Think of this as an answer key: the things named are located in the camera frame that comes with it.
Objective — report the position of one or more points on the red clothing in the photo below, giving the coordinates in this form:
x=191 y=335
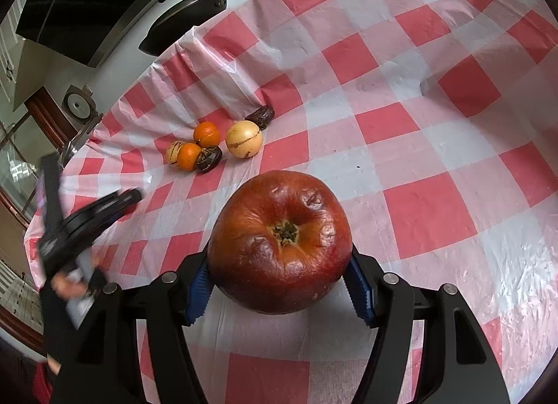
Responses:
x=41 y=380

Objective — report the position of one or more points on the orange mandarin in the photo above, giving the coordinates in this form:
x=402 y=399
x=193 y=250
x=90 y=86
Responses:
x=206 y=133
x=188 y=156

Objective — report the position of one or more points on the dark red apple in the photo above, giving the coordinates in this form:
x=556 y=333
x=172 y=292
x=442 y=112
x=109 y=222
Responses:
x=279 y=229

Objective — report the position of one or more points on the person's left hand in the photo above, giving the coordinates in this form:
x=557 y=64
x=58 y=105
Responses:
x=56 y=321

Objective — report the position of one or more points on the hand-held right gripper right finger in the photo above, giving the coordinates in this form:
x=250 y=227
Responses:
x=359 y=295

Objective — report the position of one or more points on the round pale yellow melon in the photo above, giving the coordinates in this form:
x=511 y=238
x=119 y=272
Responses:
x=244 y=139

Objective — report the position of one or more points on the brown wooden cabinet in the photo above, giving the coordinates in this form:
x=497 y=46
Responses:
x=41 y=116

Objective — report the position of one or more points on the dark water chestnut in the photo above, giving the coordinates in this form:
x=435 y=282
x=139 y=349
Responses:
x=209 y=159

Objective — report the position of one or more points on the dark wrinkled date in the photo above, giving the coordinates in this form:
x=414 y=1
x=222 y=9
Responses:
x=260 y=117

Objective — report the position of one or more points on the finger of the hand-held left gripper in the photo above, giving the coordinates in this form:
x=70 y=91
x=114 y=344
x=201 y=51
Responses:
x=117 y=202

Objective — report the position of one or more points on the red white checked tablecloth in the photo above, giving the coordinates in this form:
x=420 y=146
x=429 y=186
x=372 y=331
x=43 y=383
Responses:
x=392 y=125

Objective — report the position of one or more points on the black wok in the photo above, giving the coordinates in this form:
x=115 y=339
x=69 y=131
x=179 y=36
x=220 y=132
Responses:
x=183 y=16

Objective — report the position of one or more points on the small striped yellow melon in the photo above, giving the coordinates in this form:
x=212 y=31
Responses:
x=173 y=152

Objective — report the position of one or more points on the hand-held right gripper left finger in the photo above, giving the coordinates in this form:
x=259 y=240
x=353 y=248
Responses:
x=199 y=295

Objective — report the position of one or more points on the black range hood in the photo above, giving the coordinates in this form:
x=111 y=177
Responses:
x=65 y=7

